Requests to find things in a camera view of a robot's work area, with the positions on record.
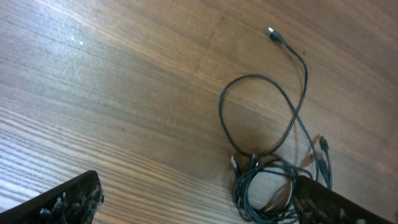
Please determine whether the black usb cable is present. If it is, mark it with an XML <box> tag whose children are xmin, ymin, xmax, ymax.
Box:
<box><xmin>218</xmin><ymin>27</ymin><xmax>321</xmax><ymax>183</ymax></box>

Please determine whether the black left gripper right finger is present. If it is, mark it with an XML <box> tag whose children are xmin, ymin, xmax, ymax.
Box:
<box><xmin>292</xmin><ymin>175</ymin><xmax>392</xmax><ymax>224</ymax></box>

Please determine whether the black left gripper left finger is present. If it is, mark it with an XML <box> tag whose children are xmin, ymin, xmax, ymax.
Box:
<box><xmin>1</xmin><ymin>170</ymin><xmax>104</xmax><ymax>224</ymax></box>

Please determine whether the black cable bundle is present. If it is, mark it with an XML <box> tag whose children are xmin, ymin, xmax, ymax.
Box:
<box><xmin>230</xmin><ymin>136</ymin><xmax>333</xmax><ymax>224</ymax></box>

